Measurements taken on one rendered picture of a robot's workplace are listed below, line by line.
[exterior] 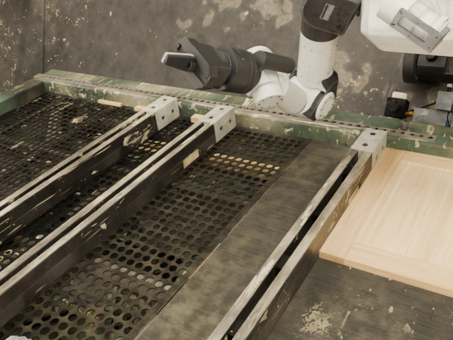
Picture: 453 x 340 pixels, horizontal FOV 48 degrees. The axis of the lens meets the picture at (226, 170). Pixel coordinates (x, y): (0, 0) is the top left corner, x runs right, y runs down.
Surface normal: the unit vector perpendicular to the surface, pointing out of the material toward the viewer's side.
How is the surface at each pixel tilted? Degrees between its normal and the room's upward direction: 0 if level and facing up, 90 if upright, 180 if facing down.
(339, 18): 54
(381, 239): 58
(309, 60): 46
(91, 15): 0
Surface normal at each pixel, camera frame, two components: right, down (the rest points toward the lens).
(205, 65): -0.72, 0.00
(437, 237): -0.11, -0.85
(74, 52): -0.50, -0.03
